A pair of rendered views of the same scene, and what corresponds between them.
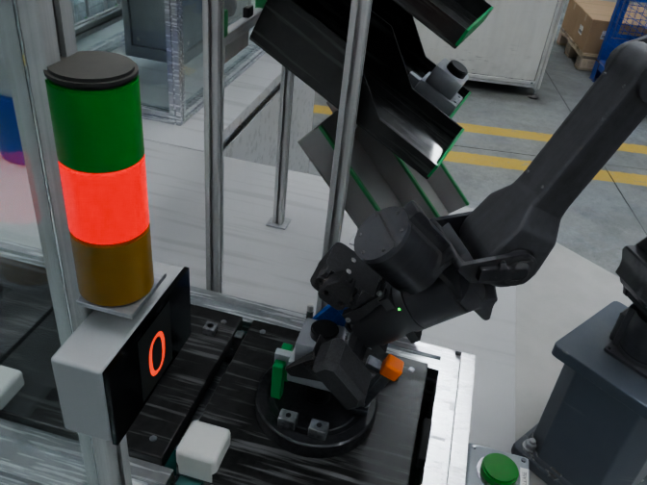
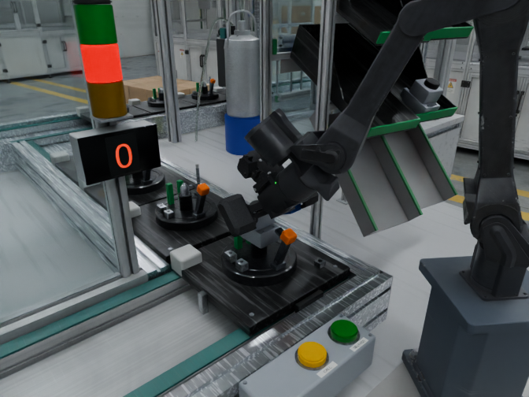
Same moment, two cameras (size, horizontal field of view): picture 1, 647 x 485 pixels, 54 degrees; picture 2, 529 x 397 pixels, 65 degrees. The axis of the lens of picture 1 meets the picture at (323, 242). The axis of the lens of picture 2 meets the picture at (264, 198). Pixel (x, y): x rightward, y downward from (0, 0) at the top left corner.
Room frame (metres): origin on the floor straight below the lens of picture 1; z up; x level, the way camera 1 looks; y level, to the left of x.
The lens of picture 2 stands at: (-0.01, -0.42, 1.41)
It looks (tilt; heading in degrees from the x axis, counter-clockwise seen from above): 25 degrees down; 38
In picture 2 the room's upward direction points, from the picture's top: straight up
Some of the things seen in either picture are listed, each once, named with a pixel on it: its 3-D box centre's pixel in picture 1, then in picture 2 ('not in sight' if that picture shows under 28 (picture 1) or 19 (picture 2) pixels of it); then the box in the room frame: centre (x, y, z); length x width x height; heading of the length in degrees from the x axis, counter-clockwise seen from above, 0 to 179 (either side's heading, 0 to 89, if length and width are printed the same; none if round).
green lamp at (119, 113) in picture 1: (97, 115); (95, 24); (0.33, 0.14, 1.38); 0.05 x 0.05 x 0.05
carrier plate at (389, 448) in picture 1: (315, 412); (259, 267); (0.50, -0.01, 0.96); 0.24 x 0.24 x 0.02; 79
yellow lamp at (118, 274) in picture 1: (113, 255); (107, 98); (0.33, 0.14, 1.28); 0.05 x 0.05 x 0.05
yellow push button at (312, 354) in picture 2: not in sight; (312, 356); (0.37, -0.21, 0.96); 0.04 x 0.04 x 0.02
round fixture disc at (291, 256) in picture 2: (316, 401); (259, 258); (0.50, -0.01, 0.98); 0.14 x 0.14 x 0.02
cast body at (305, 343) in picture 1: (313, 349); (254, 219); (0.50, 0.00, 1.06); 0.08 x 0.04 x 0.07; 79
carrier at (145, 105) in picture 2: not in sight; (161, 95); (1.27, 1.20, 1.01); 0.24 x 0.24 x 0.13; 79
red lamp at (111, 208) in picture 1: (106, 191); (101, 62); (0.33, 0.14, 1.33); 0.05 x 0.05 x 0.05
